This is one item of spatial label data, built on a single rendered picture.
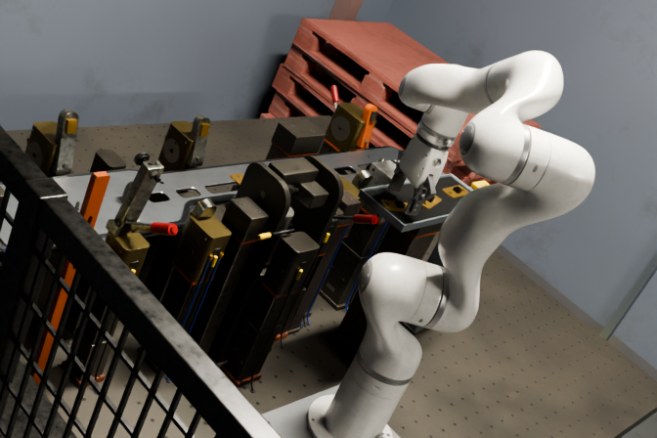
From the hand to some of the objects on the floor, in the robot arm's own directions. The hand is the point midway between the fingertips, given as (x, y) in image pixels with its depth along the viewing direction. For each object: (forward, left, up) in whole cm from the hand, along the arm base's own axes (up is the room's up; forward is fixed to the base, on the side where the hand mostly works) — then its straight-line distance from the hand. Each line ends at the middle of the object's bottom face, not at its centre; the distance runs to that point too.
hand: (403, 197), depth 193 cm
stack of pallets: (+102, -204, -114) cm, 255 cm away
